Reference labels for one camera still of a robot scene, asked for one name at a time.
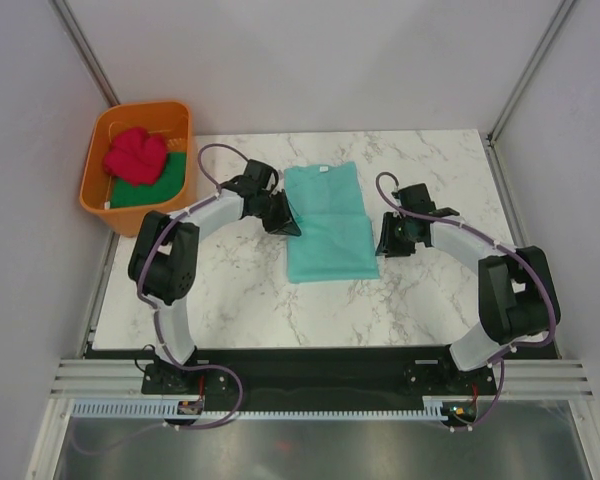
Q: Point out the white slotted cable duct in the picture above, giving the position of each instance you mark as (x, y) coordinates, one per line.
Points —
(175, 409)

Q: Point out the aluminium frame post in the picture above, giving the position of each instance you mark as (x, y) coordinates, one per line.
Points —
(541, 50)
(71, 26)

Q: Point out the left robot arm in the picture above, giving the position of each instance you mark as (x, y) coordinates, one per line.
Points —
(163, 263)

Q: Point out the orange plastic bin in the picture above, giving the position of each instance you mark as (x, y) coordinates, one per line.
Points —
(171, 119)

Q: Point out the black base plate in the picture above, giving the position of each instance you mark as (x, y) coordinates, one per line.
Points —
(318, 378)

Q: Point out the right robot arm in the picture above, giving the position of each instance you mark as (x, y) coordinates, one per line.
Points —
(517, 302)

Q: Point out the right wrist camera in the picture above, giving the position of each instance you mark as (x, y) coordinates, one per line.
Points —
(416, 199)

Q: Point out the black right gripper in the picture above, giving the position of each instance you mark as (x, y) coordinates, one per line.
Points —
(388, 246)

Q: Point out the teal t shirt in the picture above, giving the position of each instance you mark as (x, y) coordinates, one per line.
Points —
(336, 241)

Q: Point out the red t shirt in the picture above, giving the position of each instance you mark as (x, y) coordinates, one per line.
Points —
(136, 156)

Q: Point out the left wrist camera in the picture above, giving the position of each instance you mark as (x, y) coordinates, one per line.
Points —
(263, 175)

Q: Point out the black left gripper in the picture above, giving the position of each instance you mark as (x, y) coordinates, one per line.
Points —
(284, 223)

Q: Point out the green t shirt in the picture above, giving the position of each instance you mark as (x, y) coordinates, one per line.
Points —
(168, 185)

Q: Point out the aluminium rail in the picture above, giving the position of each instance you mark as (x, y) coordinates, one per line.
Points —
(523, 380)

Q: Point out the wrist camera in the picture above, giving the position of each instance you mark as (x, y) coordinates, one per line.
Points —
(263, 175)
(416, 199)

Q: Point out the right aluminium frame post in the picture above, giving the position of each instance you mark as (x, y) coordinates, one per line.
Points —
(541, 50)

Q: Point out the left aluminium frame post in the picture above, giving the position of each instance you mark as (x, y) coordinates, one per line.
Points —
(71, 26)

